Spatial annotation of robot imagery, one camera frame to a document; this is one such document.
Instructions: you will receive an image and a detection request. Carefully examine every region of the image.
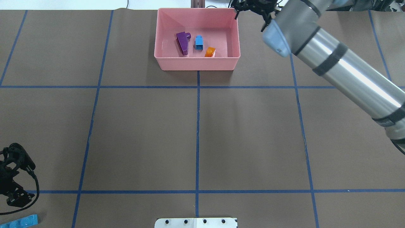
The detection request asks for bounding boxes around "small blue block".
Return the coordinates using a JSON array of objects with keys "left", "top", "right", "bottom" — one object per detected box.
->
[{"left": 194, "top": 35, "right": 203, "bottom": 50}]

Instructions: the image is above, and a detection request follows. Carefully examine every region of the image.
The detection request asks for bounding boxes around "purple sloped block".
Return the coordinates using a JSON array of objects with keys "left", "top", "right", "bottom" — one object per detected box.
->
[{"left": 176, "top": 32, "right": 191, "bottom": 56}]

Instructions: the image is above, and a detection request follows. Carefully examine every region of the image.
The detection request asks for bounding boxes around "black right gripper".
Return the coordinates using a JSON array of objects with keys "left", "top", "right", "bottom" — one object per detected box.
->
[{"left": 231, "top": 0, "right": 279, "bottom": 32}]

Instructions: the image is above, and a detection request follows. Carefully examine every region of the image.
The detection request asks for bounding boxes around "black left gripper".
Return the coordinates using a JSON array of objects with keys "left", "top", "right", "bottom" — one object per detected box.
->
[{"left": 0, "top": 168, "right": 35, "bottom": 208}]

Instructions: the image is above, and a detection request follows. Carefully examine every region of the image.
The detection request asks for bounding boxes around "orange sloped block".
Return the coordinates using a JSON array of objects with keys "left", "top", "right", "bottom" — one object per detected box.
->
[{"left": 204, "top": 47, "right": 216, "bottom": 58}]

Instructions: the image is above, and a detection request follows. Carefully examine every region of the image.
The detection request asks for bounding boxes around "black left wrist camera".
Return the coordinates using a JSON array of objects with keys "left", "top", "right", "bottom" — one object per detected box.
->
[{"left": 0, "top": 143, "right": 36, "bottom": 178}]

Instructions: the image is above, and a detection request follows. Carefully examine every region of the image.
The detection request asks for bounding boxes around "pink plastic box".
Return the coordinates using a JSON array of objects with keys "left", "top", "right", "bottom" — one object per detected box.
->
[{"left": 154, "top": 8, "right": 241, "bottom": 71}]

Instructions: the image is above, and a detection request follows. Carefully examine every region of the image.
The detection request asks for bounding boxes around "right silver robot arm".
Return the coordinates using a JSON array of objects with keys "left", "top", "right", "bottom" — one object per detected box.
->
[{"left": 230, "top": 0, "right": 405, "bottom": 153}]

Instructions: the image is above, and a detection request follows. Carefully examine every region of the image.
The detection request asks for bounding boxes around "long blue block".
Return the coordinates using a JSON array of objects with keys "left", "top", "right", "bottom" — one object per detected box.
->
[{"left": 0, "top": 214, "right": 39, "bottom": 228}]

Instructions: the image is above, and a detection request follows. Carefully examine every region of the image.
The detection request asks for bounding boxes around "aluminium frame post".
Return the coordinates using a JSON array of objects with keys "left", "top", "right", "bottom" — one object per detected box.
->
[{"left": 190, "top": 0, "right": 206, "bottom": 8}]

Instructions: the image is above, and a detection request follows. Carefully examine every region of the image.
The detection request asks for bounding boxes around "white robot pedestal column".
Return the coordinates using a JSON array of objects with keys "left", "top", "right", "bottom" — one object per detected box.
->
[{"left": 154, "top": 217, "right": 238, "bottom": 228}]

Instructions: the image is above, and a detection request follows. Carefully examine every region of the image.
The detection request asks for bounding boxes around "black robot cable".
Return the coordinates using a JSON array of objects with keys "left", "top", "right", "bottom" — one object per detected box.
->
[{"left": 0, "top": 171, "right": 40, "bottom": 216}]

